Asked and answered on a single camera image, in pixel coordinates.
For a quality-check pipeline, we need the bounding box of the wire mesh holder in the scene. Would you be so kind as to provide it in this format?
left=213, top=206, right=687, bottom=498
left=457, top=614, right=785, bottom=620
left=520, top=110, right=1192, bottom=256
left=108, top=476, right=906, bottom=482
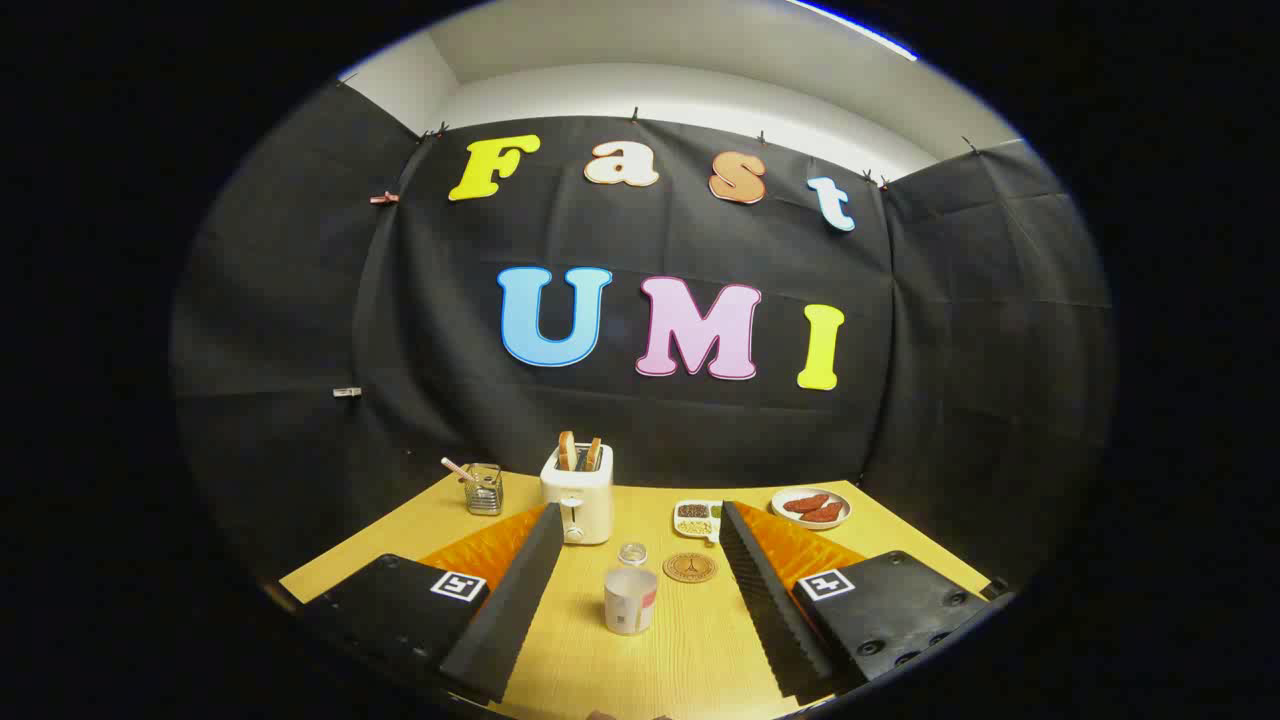
left=464, top=463, right=504, bottom=517

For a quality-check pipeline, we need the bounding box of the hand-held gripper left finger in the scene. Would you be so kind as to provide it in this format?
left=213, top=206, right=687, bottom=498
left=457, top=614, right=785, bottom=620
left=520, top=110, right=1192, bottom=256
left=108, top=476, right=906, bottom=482
left=298, top=503, right=566, bottom=704

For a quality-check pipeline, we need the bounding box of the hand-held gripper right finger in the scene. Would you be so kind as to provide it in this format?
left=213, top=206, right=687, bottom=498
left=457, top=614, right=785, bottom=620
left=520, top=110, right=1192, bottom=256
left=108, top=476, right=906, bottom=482
left=718, top=500, right=1013, bottom=703

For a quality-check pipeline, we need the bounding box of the white round plate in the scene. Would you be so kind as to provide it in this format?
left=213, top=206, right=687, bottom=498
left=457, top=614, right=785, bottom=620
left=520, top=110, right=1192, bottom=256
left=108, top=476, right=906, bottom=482
left=770, top=487, right=852, bottom=531

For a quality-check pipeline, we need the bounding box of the clear juice bottle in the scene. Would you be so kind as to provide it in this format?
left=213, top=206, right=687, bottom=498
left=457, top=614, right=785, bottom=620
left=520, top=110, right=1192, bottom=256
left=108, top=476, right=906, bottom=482
left=603, top=543, right=659, bottom=637

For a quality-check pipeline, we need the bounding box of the white toaster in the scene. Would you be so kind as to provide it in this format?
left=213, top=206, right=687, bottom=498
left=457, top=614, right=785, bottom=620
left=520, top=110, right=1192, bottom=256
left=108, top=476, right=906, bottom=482
left=540, top=443, right=614, bottom=546

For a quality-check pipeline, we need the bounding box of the white divided bean dish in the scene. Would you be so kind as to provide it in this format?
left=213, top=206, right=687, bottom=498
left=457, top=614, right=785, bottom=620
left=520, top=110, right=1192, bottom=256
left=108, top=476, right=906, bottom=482
left=672, top=499, right=725, bottom=546

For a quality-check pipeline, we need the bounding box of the wooden table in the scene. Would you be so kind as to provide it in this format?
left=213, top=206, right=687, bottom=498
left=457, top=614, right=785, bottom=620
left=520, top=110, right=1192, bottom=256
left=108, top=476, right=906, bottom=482
left=278, top=478, right=996, bottom=720

